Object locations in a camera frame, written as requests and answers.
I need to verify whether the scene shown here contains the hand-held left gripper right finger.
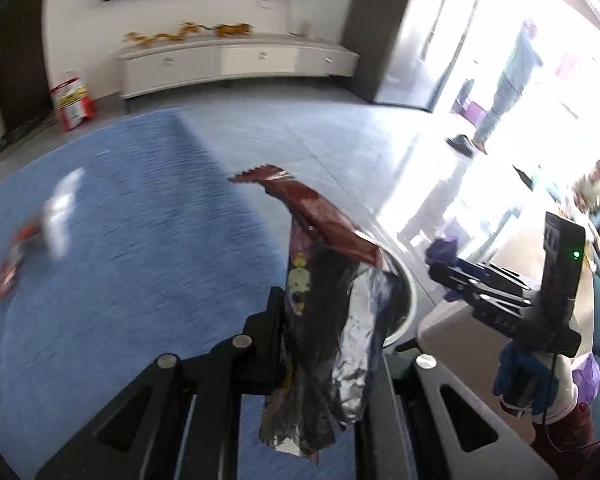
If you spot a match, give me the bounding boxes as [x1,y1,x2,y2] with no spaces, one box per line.
[364,339,559,480]

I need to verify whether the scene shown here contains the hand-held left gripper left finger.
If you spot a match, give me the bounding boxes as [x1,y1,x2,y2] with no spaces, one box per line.
[35,287,288,480]

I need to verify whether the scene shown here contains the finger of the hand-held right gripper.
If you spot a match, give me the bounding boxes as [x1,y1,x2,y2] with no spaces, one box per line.
[457,259,541,301]
[429,262,534,334]

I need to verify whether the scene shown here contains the purple plastic wrapper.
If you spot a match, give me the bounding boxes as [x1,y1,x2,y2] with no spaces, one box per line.
[571,352,600,407]
[425,234,465,305]

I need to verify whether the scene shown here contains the white round bowl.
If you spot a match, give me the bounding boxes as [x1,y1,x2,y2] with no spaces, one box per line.
[377,246,420,350]

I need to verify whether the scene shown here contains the dark brown foil snack wrapper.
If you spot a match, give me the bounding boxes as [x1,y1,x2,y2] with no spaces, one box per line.
[227,164,399,465]

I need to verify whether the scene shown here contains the person's right forearm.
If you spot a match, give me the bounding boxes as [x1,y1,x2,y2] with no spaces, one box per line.
[529,402,600,480]

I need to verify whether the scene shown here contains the person's right hand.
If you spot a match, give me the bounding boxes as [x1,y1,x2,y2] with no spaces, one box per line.
[494,342,579,419]

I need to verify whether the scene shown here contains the beige table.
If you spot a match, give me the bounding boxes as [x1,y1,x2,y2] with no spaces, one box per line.
[416,255,599,462]

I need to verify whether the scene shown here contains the blue textured cloth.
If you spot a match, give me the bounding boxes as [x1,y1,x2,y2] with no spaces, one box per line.
[0,109,362,480]

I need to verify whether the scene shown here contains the silver foil wrapper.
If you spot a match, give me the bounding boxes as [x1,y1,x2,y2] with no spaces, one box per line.
[41,167,87,262]

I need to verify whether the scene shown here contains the grey tall panel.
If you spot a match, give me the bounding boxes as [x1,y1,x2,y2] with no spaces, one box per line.
[341,0,481,112]

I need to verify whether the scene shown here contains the red snack wrapper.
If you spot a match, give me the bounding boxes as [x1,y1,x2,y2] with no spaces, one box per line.
[0,219,43,305]

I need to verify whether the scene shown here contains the white television cabinet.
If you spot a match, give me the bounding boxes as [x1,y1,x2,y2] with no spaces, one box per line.
[114,33,360,100]

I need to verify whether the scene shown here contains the red and white bag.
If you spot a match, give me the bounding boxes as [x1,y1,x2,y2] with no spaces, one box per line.
[48,72,95,132]

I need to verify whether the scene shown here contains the gold tiger figurine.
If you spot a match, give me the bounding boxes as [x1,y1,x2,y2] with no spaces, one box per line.
[215,22,255,39]

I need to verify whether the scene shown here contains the gold dragon figurine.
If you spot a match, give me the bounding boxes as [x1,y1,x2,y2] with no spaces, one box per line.
[124,21,217,47]

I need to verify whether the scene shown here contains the dark brown door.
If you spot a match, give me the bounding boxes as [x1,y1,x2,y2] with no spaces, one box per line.
[0,0,51,137]

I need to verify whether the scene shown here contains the black thin cable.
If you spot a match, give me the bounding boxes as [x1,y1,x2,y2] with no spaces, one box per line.
[538,354,599,454]

